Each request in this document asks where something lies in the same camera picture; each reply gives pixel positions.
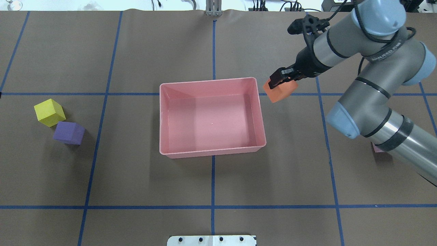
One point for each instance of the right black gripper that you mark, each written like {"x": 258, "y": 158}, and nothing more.
{"x": 306, "y": 64}

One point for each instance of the orange foam block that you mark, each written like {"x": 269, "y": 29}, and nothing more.
{"x": 281, "y": 91}

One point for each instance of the pink foam block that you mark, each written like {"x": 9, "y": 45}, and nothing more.
{"x": 376, "y": 149}

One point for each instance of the purple foam block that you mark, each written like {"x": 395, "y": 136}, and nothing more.
{"x": 69, "y": 133}

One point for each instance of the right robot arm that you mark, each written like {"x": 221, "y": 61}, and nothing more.
{"x": 376, "y": 30}

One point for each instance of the pink plastic bin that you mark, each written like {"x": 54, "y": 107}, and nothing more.
{"x": 212, "y": 117}

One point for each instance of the yellow foam block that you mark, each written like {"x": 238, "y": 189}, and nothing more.
{"x": 49, "y": 113}

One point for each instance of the aluminium frame post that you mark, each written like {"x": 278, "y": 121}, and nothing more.
{"x": 214, "y": 8}

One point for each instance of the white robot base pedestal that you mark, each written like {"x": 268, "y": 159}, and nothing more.
{"x": 212, "y": 240}

